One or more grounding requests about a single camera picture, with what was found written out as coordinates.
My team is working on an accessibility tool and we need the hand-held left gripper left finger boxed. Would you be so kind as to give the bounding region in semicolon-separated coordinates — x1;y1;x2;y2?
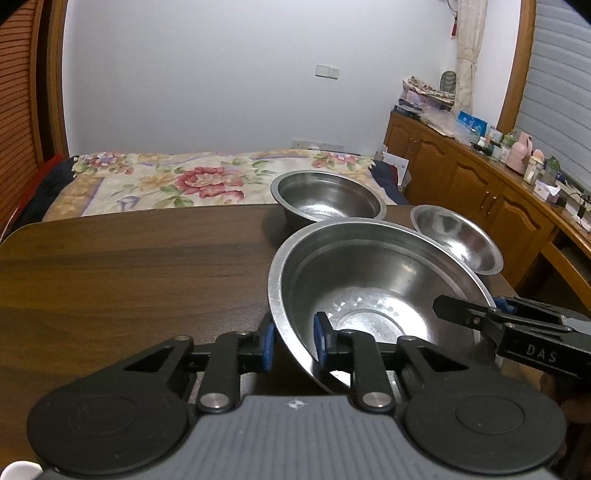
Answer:
121;314;276;414

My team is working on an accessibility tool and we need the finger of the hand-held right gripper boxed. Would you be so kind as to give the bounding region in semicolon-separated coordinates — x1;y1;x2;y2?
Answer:
494;297;577;325
433;295;505;342

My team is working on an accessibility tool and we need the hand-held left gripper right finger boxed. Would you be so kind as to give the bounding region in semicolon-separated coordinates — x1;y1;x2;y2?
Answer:
313;311;467;411

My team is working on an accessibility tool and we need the small flared stainless steel bowl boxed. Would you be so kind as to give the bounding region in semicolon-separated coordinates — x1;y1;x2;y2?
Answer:
410;204;504;278

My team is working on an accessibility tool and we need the large stainless steel bowl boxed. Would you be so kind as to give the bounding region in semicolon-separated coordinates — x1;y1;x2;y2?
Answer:
268;219;498;395

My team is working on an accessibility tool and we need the deep medium stainless steel bowl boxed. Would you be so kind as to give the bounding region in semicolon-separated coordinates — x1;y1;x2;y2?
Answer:
270;170;387;228

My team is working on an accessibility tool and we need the white tissue box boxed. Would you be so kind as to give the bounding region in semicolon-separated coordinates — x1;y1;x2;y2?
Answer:
534;180;567;205

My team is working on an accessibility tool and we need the wooden sideboard cabinet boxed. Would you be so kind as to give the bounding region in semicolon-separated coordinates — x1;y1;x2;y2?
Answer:
383;112;591;296

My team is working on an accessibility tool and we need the row of small bottles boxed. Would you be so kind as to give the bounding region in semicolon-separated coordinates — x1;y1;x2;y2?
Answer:
471;126;591;220

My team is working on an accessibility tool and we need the pink bottle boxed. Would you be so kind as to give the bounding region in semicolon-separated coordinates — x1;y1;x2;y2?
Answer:
508;133;535;175

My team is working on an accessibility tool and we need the white paper card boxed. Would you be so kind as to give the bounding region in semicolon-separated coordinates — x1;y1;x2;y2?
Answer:
381;148;411;188

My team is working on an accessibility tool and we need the floral bed blanket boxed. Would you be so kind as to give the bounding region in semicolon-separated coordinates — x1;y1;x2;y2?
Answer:
41;150;399;223

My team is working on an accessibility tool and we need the clear plastic bag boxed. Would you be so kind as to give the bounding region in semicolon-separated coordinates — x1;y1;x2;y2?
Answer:
422;111;463;138

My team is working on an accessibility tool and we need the blue box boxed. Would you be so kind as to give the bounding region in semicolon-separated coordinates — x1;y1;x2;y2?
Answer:
457;112;489;133

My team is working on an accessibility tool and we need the pile of papers and cloth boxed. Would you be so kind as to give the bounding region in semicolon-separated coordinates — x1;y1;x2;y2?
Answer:
401;76;456;112

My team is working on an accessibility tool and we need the grey window roller shutter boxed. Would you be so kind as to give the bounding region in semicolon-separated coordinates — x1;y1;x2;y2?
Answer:
513;0;591;191

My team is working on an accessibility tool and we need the cream lace curtain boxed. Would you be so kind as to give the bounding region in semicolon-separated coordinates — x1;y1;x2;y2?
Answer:
455;0;486;114

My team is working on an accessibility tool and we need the dark navy clothing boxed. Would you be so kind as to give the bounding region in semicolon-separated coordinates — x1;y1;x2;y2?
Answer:
9;156;80;229

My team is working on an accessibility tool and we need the red cloth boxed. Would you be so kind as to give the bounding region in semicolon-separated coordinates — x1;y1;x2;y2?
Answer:
0;154;63;234

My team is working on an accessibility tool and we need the wooden slatted wardrobe door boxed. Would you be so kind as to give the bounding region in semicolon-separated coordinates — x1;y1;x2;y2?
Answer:
0;0;70;222

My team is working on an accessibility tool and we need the wooden window frame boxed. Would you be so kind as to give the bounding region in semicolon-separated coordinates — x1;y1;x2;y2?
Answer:
496;0;537;136

